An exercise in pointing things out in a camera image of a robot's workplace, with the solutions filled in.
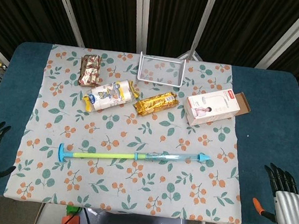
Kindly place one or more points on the green and blue plastic tube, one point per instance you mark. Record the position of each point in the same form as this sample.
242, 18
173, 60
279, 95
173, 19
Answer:
101, 156

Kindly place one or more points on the green orange object under table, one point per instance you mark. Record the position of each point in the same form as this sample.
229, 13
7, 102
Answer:
71, 220

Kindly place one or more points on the dark blue table cover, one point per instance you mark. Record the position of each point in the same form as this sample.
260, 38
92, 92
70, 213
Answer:
274, 110

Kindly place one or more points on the gold biscuit packet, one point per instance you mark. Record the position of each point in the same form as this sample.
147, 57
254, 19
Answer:
156, 103

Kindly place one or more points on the brown gold snack packet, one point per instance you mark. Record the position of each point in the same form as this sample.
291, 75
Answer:
90, 70

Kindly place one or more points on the white framed dark partition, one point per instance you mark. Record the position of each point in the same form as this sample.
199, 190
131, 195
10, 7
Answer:
107, 10

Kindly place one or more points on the white yellow snack bag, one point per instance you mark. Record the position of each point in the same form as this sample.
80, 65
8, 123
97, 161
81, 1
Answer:
108, 96

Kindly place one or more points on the floral print tablecloth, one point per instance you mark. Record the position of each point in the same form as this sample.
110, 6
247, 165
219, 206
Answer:
129, 191

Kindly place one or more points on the white pink product box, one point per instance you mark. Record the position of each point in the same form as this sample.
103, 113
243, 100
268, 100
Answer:
209, 108

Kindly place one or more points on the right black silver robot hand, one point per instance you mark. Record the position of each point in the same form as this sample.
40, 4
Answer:
291, 209

